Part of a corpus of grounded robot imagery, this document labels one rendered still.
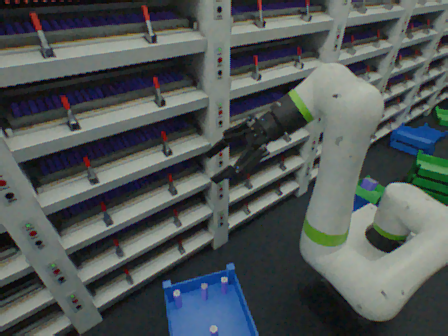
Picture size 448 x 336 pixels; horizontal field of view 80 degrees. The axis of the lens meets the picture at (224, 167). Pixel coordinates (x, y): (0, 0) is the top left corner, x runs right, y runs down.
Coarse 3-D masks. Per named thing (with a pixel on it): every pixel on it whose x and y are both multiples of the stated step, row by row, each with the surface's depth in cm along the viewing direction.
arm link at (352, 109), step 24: (336, 96) 53; (360, 96) 49; (336, 120) 52; (360, 120) 49; (336, 144) 55; (360, 144) 53; (336, 168) 58; (360, 168) 58; (336, 192) 61; (312, 216) 69; (336, 216) 64
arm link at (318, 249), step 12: (312, 228) 70; (348, 228) 68; (300, 240) 78; (312, 240) 71; (324, 240) 69; (336, 240) 68; (300, 252) 79; (312, 252) 73; (324, 252) 71; (336, 252) 71; (312, 264) 75; (324, 264) 71; (324, 276) 73
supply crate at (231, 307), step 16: (224, 272) 78; (176, 288) 76; (192, 288) 78; (208, 288) 79; (240, 288) 74; (192, 304) 75; (208, 304) 75; (224, 304) 75; (240, 304) 75; (176, 320) 72; (192, 320) 72; (208, 320) 72; (224, 320) 72; (240, 320) 72
